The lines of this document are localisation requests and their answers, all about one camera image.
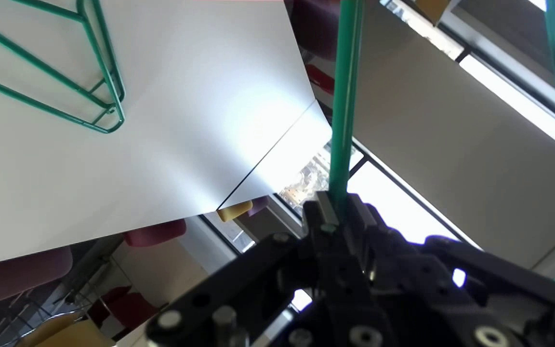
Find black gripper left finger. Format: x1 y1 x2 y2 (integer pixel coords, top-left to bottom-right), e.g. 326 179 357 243
145 192 382 347

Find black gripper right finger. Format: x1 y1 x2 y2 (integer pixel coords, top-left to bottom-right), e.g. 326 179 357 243
343 194 555 347

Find white table with hangers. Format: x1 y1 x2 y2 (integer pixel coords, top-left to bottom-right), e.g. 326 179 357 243
0 0 328 262

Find green hangers on table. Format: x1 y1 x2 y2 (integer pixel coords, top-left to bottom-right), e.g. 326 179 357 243
0 0 126 133

